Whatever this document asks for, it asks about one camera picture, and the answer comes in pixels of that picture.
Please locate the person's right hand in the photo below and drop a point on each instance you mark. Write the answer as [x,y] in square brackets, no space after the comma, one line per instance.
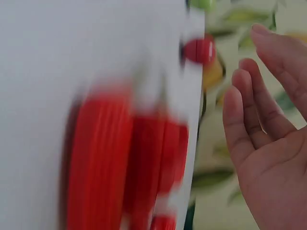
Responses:
[275,172]

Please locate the red toy tomato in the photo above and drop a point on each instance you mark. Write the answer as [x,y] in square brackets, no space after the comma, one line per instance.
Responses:
[199,50]

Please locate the red ribbed plastic basket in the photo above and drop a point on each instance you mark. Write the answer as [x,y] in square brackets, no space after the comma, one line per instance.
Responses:
[103,155]

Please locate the green toy fruit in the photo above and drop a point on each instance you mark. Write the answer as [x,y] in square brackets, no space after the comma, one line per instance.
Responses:
[202,4]

